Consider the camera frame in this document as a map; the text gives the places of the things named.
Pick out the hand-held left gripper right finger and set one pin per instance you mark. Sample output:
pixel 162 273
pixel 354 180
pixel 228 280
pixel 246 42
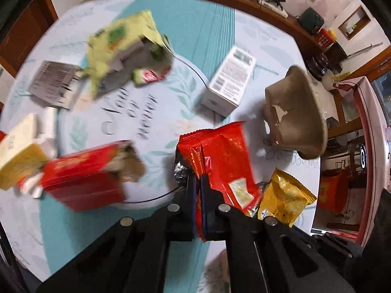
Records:
pixel 204 210

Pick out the orange plastic stool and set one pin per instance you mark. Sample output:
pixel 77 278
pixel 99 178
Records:
pixel 334 192

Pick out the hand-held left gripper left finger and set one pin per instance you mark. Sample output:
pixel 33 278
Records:
pixel 191 201

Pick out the dark glass kettle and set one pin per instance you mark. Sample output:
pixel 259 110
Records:
pixel 316 65

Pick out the brown paper bowl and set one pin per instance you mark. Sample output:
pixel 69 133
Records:
pixel 299 113

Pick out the glass display cabinet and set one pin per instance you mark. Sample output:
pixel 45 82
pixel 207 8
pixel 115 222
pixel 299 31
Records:
pixel 383 91

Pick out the brown wooden door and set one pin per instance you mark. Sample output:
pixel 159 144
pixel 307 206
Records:
pixel 27 30

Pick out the dark green case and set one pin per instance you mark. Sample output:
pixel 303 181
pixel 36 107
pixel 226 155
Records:
pixel 311 20

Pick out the yellow snack packet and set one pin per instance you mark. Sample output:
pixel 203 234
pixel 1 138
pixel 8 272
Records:
pixel 284 195

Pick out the white printed box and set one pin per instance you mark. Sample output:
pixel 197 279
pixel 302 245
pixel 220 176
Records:
pixel 229 79

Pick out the green wrapper red label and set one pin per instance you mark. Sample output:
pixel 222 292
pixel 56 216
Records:
pixel 148 76

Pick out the red cardboard box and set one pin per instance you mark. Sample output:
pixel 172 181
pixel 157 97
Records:
pixel 79 177

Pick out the metal rod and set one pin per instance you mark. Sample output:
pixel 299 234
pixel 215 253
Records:
pixel 365 49

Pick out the white teal tablecloth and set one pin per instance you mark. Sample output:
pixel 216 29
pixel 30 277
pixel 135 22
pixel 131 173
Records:
pixel 198 21

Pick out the yellow white box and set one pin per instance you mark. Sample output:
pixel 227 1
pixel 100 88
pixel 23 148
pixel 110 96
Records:
pixel 18 155

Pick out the green yellow packet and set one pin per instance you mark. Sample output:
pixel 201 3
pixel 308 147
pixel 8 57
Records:
pixel 113 45

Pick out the red snack packet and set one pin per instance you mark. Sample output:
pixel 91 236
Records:
pixel 220 155

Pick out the red yellow box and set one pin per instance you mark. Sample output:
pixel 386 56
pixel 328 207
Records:
pixel 324 38

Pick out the grey printed box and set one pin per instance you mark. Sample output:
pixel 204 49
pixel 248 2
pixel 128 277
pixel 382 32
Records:
pixel 52 82

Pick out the wooden wall niche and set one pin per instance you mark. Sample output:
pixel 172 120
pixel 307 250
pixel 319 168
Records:
pixel 354 23

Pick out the pink covered counter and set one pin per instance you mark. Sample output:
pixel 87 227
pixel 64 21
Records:
pixel 369 122

